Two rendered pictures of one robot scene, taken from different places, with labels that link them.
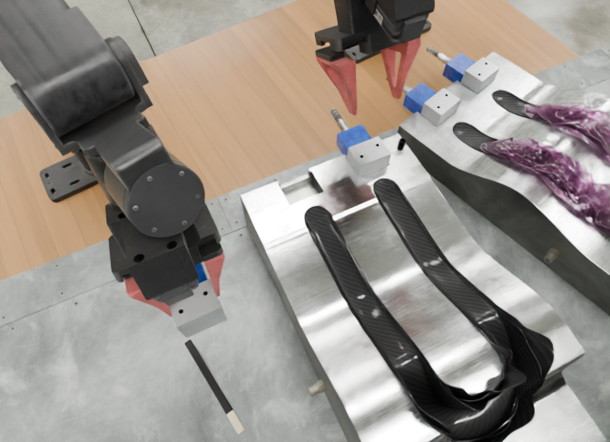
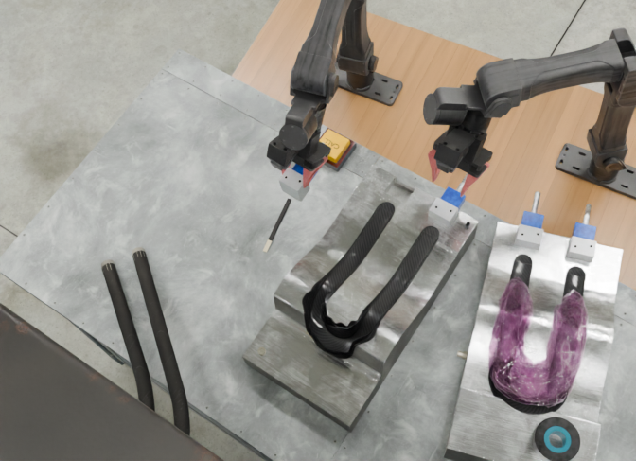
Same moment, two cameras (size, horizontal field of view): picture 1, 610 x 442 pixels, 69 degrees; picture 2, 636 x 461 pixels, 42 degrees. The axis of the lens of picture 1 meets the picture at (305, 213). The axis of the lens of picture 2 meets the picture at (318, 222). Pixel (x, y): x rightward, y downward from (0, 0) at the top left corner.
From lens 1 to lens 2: 1.24 m
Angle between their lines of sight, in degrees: 30
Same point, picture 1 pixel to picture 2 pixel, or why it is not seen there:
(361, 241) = (387, 239)
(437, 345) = (344, 294)
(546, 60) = not seen: outside the picture
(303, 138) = (460, 174)
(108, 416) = (235, 189)
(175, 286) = (276, 161)
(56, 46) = (312, 66)
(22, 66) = (299, 64)
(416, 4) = (446, 159)
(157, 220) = (286, 138)
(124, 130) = (306, 106)
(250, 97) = not seen: hidden behind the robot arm
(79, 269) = not seen: hidden behind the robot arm
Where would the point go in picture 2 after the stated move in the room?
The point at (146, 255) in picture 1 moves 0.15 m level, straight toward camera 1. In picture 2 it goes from (276, 145) to (250, 213)
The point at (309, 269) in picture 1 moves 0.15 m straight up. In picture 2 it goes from (354, 223) to (351, 191)
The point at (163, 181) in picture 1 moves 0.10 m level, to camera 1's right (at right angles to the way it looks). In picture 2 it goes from (295, 131) to (324, 170)
